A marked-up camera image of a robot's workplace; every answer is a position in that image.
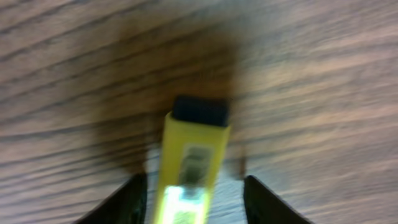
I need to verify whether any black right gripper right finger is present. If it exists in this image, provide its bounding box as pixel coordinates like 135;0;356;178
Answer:
243;175;311;224

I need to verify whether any yellow highlighter marker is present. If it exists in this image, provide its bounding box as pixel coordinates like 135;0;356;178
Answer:
152;95;231;224

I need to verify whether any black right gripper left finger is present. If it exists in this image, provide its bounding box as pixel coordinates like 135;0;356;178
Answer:
75;173;147;224

